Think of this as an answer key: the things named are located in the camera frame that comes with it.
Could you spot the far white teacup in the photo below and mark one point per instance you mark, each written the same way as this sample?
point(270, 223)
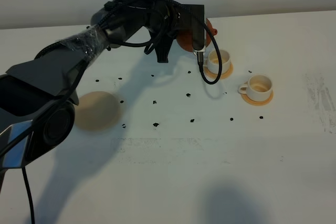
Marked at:
point(213, 64)

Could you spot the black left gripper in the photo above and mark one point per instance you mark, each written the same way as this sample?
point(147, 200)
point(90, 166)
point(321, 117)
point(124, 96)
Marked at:
point(162, 18)

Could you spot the beige round teapot coaster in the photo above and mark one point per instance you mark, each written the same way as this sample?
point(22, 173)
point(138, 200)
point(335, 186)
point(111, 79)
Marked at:
point(97, 111)

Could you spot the near white teacup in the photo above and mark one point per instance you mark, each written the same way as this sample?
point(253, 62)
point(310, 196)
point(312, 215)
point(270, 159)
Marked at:
point(258, 88)

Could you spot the white teacup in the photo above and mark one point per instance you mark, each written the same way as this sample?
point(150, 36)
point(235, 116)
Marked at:
point(258, 88)
point(213, 64)

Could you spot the brown clay teapot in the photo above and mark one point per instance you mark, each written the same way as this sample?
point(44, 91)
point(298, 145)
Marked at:
point(184, 37)

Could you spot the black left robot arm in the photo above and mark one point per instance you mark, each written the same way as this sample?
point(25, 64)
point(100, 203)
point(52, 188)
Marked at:
point(38, 97)

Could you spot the far orange cup coaster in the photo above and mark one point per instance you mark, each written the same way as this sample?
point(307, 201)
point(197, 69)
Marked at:
point(224, 75)

